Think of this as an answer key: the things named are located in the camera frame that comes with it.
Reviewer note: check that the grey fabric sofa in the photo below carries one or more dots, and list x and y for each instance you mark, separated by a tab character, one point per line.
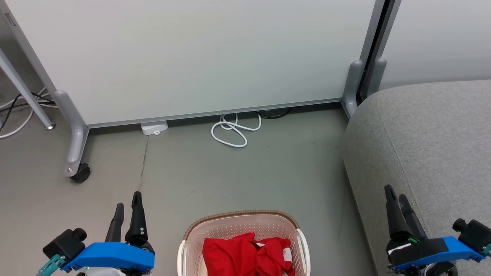
429	134

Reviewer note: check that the large white partition panel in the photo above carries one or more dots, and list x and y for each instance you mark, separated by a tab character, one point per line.
191	57

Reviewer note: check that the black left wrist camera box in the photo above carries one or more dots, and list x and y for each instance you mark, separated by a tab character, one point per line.
65	243

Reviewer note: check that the narrow white partition panel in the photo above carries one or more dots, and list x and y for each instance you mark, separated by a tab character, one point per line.
441	42

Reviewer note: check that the white power adapter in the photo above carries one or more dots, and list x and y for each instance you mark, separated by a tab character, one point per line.
154	127

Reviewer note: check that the black caster wheel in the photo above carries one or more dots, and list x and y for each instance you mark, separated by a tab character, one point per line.
81	173

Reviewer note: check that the grey metal table leg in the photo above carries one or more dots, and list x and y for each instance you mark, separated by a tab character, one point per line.
23	90

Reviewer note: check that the teal left camera plug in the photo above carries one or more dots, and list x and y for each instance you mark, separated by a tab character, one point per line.
51	264

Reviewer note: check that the teal camera plug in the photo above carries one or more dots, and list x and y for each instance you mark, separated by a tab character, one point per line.
488	250
51	264

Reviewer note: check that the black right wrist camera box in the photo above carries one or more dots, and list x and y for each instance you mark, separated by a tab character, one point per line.
475	232

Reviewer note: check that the beige perforated laundry basket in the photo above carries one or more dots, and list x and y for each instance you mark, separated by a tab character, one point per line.
234	226

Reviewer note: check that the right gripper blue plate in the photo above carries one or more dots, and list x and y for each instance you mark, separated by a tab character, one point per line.
429	251

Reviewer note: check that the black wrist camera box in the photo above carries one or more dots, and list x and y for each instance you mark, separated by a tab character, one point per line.
475	232
65	243

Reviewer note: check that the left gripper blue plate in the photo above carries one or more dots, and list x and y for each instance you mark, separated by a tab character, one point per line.
111	255

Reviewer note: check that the teal right camera plug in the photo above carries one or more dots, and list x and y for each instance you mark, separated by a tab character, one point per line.
488	250

